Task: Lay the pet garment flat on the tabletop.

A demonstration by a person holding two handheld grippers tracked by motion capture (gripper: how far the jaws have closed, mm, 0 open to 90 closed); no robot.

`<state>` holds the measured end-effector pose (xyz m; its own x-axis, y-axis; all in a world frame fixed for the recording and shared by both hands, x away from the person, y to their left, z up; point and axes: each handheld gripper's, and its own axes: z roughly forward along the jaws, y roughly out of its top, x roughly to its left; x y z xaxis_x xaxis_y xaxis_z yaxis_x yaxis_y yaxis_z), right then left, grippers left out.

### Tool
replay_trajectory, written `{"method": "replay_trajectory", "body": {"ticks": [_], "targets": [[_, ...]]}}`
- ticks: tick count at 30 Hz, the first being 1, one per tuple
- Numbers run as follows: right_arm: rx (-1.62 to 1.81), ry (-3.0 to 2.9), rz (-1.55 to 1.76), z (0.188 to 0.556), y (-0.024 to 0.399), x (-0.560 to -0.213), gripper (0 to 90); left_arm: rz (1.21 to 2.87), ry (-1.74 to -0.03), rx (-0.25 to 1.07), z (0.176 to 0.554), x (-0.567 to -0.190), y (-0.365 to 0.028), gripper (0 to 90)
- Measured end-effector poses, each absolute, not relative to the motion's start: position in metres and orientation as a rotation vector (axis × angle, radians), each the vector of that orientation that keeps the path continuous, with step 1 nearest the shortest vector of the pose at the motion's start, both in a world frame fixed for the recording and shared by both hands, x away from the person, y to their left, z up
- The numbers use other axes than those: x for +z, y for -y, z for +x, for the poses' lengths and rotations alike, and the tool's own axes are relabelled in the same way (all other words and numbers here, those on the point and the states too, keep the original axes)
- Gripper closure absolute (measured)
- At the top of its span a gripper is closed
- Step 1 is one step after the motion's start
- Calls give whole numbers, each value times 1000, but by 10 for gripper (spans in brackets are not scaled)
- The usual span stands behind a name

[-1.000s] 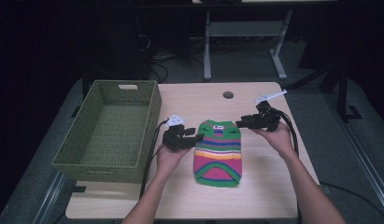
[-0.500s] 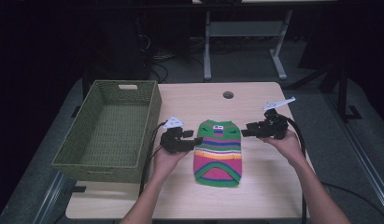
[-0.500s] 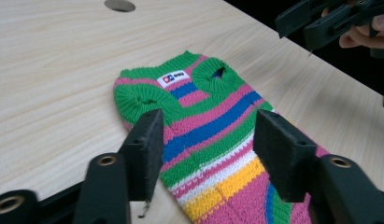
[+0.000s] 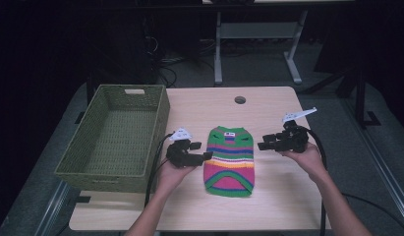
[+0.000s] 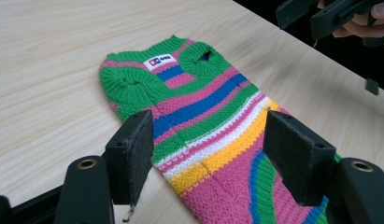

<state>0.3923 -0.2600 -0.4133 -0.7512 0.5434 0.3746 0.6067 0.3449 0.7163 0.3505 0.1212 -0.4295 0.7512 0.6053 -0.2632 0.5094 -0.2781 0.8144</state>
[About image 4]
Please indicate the metal floor rail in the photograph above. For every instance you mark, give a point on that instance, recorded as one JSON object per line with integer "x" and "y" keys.
{"x": 50, "y": 209}
{"x": 376, "y": 157}

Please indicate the person's right hand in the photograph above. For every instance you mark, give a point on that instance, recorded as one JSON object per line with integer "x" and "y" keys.
{"x": 307, "y": 160}

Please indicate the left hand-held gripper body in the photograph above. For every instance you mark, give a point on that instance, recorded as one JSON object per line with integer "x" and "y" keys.
{"x": 183, "y": 155}

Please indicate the black metal stand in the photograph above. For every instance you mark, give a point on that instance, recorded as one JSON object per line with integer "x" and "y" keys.
{"x": 357, "y": 95}

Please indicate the white metal table frame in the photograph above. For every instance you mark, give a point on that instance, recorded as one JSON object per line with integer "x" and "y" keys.
{"x": 258, "y": 31}

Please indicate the striped knitted pet sweater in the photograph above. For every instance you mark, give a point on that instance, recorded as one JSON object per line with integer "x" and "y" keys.
{"x": 230, "y": 164}

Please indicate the green woven basket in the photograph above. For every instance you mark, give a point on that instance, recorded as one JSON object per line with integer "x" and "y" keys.
{"x": 117, "y": 141}

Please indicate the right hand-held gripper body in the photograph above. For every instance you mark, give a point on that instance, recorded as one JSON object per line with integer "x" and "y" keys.
{"x": 293, "y": 137}

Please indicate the person's left hand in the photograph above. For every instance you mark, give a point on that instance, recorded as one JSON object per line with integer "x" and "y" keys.
{"x": 171, "y": 173}

